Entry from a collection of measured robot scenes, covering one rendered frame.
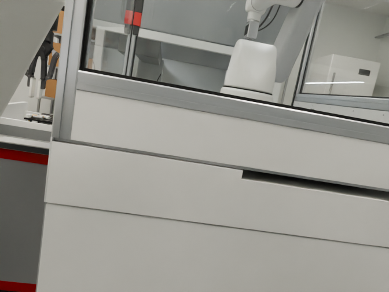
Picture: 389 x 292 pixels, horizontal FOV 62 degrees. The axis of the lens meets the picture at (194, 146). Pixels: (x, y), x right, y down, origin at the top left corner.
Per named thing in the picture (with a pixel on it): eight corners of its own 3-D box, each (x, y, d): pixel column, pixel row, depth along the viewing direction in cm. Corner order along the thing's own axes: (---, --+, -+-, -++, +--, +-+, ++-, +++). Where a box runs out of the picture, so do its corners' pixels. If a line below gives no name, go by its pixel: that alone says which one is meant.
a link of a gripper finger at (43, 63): (43, 47, 113) (48, 48, 113) (44, 80, 115) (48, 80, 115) (39, 46, 109) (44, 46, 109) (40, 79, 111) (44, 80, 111)
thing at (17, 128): (-9, 134, 106) (-8, 116, 105) (24, 125, 131) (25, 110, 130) (113, 153, 111) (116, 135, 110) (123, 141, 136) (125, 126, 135)
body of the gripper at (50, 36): (58, 33, 114) (55, 59, 116) (33, 28, 113) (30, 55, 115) (51, 29, 107) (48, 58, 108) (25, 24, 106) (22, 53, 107)
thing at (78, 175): (43, 201, 69) (50, 136, 67) (114, 133, 169) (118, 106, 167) (434, 253, 81) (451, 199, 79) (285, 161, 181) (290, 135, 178)
